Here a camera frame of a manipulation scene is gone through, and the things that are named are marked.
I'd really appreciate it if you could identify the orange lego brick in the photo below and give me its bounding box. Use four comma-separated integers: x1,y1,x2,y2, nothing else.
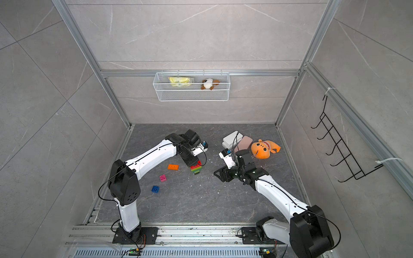
167,164,179,170

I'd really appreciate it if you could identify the aluminium mounting rail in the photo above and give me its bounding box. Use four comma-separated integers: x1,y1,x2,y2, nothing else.
63,223,289,249

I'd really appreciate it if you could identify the black wall hook rack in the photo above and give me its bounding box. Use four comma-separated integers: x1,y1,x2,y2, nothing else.
311,93,385,183

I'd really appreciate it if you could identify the white wire basket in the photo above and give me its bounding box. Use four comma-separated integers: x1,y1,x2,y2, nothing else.
153,71,231,102

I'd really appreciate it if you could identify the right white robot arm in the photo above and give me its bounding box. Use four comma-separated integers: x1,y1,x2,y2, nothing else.
214,149,338,258

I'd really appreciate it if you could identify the pink rectangular box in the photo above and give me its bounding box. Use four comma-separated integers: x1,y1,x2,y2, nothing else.
233,136,253,153

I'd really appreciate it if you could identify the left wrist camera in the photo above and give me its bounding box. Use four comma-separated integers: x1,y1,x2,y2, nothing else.
192,141,208,157

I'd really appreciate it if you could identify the blue lego brick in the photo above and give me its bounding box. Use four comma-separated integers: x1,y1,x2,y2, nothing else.
151,186,160,193

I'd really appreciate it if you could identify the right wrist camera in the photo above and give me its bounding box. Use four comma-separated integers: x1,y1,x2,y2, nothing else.
219,148,236,169

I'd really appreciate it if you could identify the magenta lego brick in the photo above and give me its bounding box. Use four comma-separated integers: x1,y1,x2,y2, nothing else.
159,175,167,182

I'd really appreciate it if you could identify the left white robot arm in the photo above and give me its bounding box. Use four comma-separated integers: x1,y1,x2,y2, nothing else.
107,130,208,234

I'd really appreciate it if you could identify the red lego brick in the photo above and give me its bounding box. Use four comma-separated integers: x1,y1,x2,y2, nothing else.
190,164,202,171

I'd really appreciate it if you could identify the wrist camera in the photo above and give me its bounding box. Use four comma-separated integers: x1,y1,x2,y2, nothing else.
219,148,236,169
192,141,208,157

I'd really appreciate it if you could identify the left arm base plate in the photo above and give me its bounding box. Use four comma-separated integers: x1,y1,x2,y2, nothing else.
112,227,159,245

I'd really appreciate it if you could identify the yellow packet in basket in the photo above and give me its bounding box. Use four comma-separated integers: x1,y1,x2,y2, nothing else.
168,76,195,88

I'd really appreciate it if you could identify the orange plush toy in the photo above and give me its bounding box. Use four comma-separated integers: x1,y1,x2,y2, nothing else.
251,139,281,160

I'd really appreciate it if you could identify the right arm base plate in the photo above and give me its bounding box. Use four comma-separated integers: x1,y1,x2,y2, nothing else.
237,226,290,245

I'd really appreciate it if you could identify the white rectangular box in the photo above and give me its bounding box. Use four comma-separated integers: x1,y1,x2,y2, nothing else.
222,131,243,149

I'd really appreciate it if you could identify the brown white plush toy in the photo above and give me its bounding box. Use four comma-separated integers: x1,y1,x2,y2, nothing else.
201,78,220,90

